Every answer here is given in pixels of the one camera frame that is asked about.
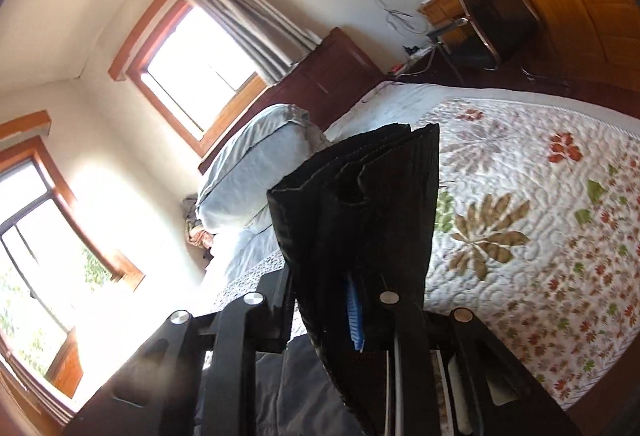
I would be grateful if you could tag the light blue pillow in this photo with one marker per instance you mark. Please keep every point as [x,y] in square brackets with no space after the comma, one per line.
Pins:
[260,166]
[240,241]

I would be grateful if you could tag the black pants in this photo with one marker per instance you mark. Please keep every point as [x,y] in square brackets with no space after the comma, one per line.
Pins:
[360,196]

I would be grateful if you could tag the dark wooden headboard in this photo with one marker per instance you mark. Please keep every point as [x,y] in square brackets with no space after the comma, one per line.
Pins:
[330,71]

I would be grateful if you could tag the grey curtain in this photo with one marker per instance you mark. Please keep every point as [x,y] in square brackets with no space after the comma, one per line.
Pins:
[250,21]

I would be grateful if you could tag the chrome frame chair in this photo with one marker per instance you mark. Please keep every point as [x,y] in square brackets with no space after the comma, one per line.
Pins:
[500,16]

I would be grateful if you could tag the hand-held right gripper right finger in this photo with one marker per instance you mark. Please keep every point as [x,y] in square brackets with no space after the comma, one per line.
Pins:
[355,316]

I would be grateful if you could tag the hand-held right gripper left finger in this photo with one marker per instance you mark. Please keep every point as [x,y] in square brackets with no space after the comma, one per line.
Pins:
[275,316]

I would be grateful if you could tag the dark nightstand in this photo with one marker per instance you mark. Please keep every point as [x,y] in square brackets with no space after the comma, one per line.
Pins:
[425,66]

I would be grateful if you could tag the pile of clothes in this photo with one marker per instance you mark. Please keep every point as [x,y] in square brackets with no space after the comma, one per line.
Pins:
[197,236]

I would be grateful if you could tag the wooden framed bay window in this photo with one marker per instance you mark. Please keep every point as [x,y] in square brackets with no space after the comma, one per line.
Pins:
[30,236]

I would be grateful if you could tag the light blue bed sheet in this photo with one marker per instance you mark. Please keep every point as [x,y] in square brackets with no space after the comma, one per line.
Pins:
[385,106]

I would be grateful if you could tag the floral quilt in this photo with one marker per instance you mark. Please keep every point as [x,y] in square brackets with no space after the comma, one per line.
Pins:
[525,226]

